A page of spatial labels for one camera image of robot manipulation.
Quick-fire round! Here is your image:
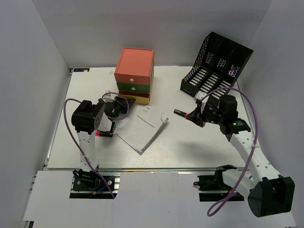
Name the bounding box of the orange top drawer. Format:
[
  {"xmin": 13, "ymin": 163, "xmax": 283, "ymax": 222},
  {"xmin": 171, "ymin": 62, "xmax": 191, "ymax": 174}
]
[{"xmin": 114, "ymin": 47, "xmax": 154, "ymax": 86}]

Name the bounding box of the black label sticker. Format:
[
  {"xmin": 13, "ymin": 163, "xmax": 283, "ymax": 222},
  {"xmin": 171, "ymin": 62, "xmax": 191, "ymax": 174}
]
[{"xmin": 73, "ymin": 68, "xmax": 90, "ymax": 72}]

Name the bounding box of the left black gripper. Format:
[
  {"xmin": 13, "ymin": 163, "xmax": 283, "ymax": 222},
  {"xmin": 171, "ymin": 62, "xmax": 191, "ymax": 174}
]
[{"xmin": 111, "ymin": 96, "xmax": 135, "ymax": 121}]

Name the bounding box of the green drawer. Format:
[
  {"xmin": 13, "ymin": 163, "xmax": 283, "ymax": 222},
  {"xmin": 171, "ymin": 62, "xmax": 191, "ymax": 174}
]
[{"xmin": 116, "ymin": 82, "xmax": 151, "ymax": 94}]

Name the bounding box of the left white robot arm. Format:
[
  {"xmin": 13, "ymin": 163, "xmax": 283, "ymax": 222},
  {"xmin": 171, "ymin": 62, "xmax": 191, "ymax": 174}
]
[{"xmin": 71, "ymin": 95, "xmax": 135, "ymax": 171}]

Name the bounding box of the yellow bottom drawer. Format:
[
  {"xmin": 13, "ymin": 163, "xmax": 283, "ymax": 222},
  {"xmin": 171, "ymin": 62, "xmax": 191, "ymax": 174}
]
[{"xmin": 119, "ymin": 91, "xmax": 150, "ymax": 105}]

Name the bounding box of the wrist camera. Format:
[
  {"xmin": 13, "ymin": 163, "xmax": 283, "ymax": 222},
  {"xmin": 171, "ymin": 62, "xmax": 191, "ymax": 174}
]
[
  {"xmin": 104, "ymin": 91, "xmax": 116, "ymax": 102},
  {"xmin": 194, "ymin": 91, "xmax": 209, "ymax": 113}
]

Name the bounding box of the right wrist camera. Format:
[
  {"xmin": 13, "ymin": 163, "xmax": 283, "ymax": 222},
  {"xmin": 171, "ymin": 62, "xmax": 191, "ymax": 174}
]
[{"xmin": 194, "ymin": 91, "xmax": 209, "ymax": 113}]

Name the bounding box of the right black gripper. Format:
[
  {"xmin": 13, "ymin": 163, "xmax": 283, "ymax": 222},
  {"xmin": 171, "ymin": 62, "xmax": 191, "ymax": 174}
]
[{"xmin": 186, "ymin": 102, "xmax": 225, "ymax": 127}]

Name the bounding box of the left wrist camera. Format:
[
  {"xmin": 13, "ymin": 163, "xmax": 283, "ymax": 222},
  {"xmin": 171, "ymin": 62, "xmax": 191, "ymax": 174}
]
[{"xmin": 104, "ymin": 91, "xmax": 116, "ymax": 102}]

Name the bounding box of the black orange highlighter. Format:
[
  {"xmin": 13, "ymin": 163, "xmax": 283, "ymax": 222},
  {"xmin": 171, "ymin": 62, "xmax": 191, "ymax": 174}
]
[{"xmin": 173, "ymin": 109, "xmax": 188, "ymax": 118}]

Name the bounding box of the black file organizer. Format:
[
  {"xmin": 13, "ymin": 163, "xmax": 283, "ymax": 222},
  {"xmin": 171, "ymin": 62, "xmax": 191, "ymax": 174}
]
[{"xmin": 180, "ymin": 32, "xmax": 253, "ymax": 106}]

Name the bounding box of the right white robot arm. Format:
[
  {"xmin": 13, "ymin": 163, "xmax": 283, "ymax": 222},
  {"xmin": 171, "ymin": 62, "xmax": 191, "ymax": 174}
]
[{"xmin": 185, "ymin": 95, "xmax": 295, "ymax": 218}]

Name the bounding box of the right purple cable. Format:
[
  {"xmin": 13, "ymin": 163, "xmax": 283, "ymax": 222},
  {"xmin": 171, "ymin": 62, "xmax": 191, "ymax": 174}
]
[{"xmin": 203, "ymin": 87, "xmax": 259, "ymax": 217}]

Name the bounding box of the white safety instructions booklet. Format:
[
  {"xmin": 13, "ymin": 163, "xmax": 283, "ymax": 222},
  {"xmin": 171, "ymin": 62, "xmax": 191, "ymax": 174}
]
[{"xmin": 117, "ymin": 106, "xmax": 169, "ymax": 155}]

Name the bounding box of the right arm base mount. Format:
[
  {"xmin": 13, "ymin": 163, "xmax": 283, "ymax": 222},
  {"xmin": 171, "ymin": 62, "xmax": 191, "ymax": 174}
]
[{"xmin": 193, "ymin": 164, "xmax": 253, "ymax": 202}]

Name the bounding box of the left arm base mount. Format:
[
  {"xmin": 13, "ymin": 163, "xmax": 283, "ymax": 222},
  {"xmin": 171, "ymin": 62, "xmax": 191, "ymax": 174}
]
[{"xmin": 69, "ymin": 169, "xmax": 118, "ymax": 200}]

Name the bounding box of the black pink highlighter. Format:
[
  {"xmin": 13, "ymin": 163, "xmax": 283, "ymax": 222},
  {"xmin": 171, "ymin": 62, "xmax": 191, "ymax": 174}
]
[{"xmin": 95, "ymin": 131, "xmax": 113, "ymax": 137}]

